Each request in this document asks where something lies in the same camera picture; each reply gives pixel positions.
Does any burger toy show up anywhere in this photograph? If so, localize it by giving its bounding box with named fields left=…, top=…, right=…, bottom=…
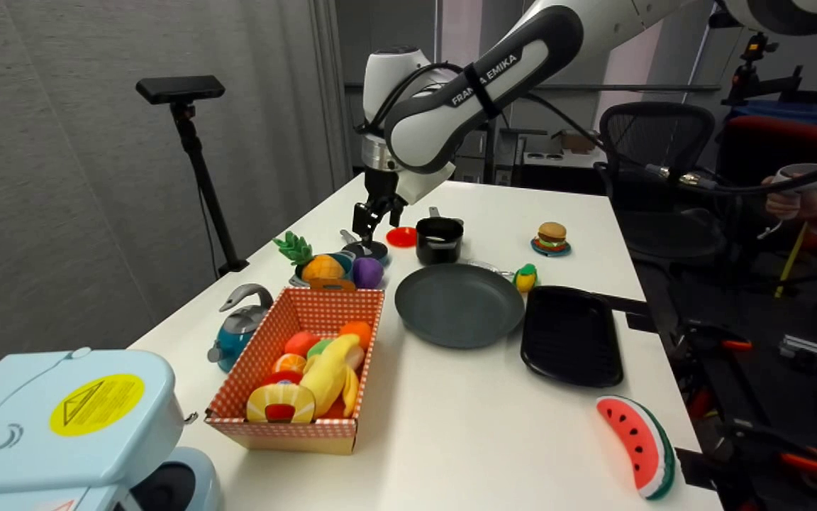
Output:
left=533, top=219, right=570, bottom=253

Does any black mesh office chair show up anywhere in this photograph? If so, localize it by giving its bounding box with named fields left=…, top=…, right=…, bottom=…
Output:
left=595, top=98, right=728, bottom=267

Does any red chair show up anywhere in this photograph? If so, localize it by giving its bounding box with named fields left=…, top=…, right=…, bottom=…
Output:
left=717, top=110, right=817, bottom=253

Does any black camera bar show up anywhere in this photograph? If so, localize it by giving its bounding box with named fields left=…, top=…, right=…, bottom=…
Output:
left=134, top=74, right=226, bottom=107

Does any black pot with grey handle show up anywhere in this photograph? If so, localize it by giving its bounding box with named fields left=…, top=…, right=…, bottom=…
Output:
left=414, top=206, right=467, bottom=267

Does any red plate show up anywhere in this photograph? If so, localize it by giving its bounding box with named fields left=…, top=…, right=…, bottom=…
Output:
left=384, top=225, right=422, bottom=250

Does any orange checked cardboard box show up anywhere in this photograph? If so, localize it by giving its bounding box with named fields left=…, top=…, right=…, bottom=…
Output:
left=202, top=287, right=387, bottom=453

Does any yellow red ring plush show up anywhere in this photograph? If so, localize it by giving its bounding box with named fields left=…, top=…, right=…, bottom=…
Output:
left=245, top=381, right=317, bottom=425

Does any green yellow corn toy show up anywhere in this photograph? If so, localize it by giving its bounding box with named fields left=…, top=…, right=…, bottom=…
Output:
left=511, top=261, right=541, bottom=296

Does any red tomato plush toy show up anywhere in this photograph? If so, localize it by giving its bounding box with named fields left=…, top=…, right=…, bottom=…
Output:
left=280, top=328, right=323, bottom=357

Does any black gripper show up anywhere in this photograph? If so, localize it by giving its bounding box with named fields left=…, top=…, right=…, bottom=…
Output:
left=350, top=166, right=409, bottom=244

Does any yellow banana plush toy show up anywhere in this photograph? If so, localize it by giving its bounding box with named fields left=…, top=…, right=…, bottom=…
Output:
left=297, top=331, right=365, bottom=420

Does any black tripod stand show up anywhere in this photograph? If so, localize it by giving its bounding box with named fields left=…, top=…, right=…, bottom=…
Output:
left=167, top=98, right=250, bottom=279

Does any watermelon slice plush toy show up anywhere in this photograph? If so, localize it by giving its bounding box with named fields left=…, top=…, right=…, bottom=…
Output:
left=592, top=393, right=677, bottom=501

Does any black oven tray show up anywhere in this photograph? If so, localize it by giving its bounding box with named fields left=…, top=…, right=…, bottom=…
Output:
left=520, top=284, right=626, bottom=392

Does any small blue plate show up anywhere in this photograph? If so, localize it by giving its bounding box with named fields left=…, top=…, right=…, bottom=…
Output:
left=528, top=235, right=572, bottom=257

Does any orange carrot plush toy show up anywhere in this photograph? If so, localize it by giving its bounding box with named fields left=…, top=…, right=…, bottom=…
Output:
left=338, top=321, right=374, bottom=345

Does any orange handled clamp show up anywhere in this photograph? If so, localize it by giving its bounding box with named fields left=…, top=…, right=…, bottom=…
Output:
left=689, top=324, right=757, bottom=357
left=710, top=423, right=817, bottom=481

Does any light blue toaster oven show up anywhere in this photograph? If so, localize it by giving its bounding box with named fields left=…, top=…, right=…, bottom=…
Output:
left=0, top=345, right=226, bottom=511

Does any person hand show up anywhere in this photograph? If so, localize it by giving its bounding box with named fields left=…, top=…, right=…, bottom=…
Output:
left=760, top=182, right=817, bottom=226

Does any purple plush toy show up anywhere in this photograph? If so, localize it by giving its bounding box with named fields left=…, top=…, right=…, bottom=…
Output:
left=350, top=253, right=389, bottom=290

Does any purple toy eggplant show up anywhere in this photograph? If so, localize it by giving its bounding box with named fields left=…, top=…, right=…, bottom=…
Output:
left=292, top=250, right=363, bottom=296

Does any grey green round plate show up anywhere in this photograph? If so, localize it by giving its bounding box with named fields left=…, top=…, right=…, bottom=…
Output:
left=391, top=261, right=531, bottom=351

